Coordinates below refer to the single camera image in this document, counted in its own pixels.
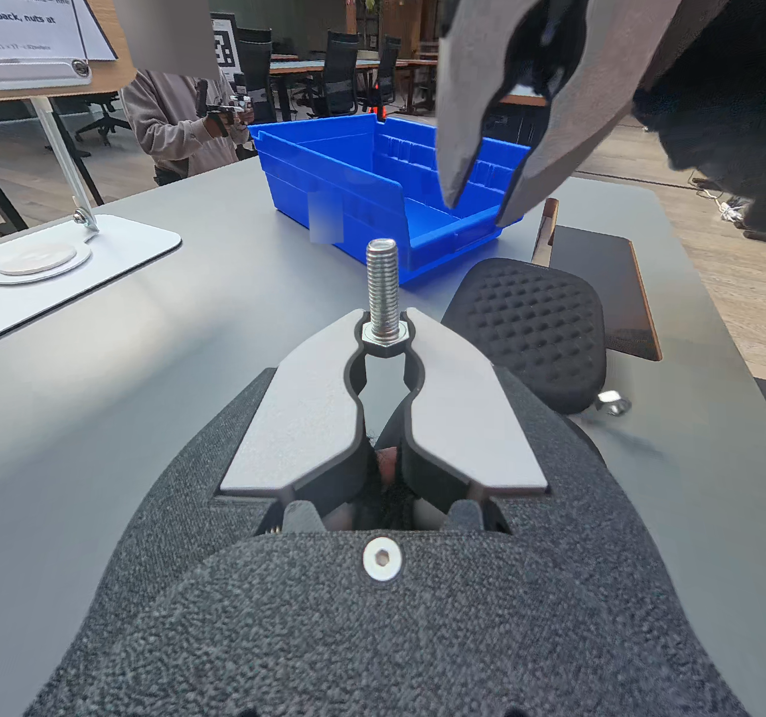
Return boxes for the black white marker sign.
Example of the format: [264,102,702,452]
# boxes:
[211,11,241,82]

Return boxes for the person's right hand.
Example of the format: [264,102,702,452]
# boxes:
[509,0,635,98]

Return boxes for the person's left hand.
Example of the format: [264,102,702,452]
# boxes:
[366,397,414,487]

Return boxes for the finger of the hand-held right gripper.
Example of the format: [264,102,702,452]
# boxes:
[436,0,560,210]
[498,0,707,227]

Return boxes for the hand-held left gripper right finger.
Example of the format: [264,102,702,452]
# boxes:
[400,305,551,501]

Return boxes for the silver hex bolt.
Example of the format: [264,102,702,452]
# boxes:
[361,238,411,360]

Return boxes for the printed instruction sheet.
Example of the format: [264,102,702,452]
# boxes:
[0,0,117,62]

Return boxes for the black office chair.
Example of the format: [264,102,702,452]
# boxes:
[323,30,360,118]
[236,28,276,125]
[377,36,402,107]
[75,95,129,146]

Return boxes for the black honeycomb wrist pad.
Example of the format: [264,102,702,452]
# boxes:
[442,258,608,415]

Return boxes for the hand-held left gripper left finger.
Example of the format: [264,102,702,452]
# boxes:
[219,308,372,499]

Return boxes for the white floor cables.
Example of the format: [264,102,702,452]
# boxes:
[691,172,755,224]

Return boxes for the blue plastic bin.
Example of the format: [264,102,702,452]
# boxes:
[248,114,533,287]

